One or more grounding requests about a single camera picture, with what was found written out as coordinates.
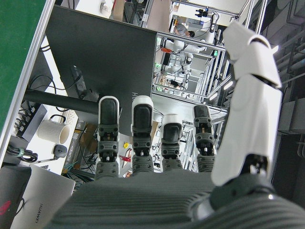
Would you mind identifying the right robot dexterous hand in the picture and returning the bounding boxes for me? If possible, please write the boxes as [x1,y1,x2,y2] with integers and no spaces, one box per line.
[45,22,305,229]

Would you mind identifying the open cardboard box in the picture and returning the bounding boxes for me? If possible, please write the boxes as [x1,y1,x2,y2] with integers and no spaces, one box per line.
[67,120,100,167]

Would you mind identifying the black box with red logo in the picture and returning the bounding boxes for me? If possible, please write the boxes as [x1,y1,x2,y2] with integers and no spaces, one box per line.
[0,166,33,224]

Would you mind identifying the small black round device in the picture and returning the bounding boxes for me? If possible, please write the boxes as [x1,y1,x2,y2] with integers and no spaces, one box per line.
[35,144,69,165]

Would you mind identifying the silver laptop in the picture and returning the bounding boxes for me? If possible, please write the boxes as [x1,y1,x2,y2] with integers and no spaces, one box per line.
[10,164,76,229]

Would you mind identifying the white keyboard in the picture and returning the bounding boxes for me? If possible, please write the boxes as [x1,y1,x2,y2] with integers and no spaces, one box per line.
[63,109,79,126]

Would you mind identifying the white ceramic mug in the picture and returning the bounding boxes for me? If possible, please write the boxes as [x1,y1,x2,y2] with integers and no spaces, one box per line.
[37,114,71,145]

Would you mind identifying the silver docking hub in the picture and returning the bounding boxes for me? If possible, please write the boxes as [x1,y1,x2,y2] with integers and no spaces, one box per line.
[15,104,50,142]

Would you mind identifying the black desk monitor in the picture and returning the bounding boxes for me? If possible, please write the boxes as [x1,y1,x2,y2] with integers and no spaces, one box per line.
[23,4,158,117]

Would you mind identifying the white humanoid robot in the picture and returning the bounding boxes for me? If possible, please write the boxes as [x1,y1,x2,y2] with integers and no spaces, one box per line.
[165,38,208,70]

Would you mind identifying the person in grey shirt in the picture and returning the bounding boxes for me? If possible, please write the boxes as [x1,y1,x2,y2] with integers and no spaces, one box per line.
[173,22,196,39]

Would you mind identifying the green conveyor belt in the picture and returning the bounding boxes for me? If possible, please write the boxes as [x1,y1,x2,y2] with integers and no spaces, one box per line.
[0,0,56,156]

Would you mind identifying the red handled pliers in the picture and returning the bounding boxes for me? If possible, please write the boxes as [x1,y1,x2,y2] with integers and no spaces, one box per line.
[119,149,132,166]

